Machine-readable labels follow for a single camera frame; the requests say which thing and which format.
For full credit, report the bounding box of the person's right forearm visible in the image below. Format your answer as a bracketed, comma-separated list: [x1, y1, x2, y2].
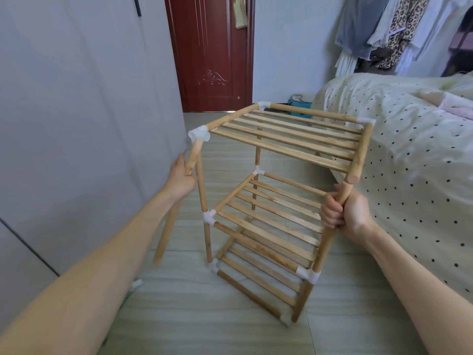
[345, 222, 473, 355]

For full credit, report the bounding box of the person's right hand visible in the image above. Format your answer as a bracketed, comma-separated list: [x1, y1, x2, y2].
[320, 183, 376, 243]

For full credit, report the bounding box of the leopard print hanging garment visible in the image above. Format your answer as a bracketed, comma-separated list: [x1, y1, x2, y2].
[376, 0, 431, 70]

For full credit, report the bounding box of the dark hanging garment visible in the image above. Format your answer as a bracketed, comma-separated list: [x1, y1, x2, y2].
[441, 21, 473, 77]

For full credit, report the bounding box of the red-brown wooden door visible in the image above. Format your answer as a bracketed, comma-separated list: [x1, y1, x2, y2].
[164, 0, 256, 113]

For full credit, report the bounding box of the person's left forearm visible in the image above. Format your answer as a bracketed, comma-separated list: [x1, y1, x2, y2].
[0, 188, 185, 355]

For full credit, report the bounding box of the teal box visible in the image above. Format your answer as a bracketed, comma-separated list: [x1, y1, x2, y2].
[288, 94, 315, 117]

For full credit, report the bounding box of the bed with polka dot cover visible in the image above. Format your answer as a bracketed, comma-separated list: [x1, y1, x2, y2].
[312, 70, 473, 304]

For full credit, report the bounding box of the pale hanging garment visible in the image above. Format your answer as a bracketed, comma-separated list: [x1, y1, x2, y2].
[401, 0, 473, 76]

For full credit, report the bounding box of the wooden slatted shelf rack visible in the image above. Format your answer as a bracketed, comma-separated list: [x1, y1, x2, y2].
[188, 101, 377, 327]

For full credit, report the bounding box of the yellowish bag on door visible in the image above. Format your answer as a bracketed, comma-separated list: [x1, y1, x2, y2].
[234, 0, 249, 30]

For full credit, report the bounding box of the white hanging shirt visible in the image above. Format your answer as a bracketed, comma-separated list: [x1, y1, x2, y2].
[367, 0, 403, 49]

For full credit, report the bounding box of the grey hanging garment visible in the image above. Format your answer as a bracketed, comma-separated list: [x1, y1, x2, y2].
[334, 0, 391, 62]

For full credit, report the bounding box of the white pleated hanging garment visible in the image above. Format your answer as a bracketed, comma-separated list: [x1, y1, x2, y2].
[334, 51, 362, 77]

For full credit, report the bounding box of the wooden pole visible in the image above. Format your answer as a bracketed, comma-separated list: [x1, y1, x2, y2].
[152, 138, 205, 266]

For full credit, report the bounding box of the pink cloth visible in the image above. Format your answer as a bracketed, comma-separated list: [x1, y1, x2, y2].
[436, 91, 473, 120]

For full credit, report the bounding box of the grey wardrobe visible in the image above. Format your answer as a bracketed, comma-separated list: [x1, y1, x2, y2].
[0, 0, 187, 329]

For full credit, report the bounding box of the person's left hand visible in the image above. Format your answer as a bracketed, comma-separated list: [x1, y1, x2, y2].
[165, 152, 199, 201]

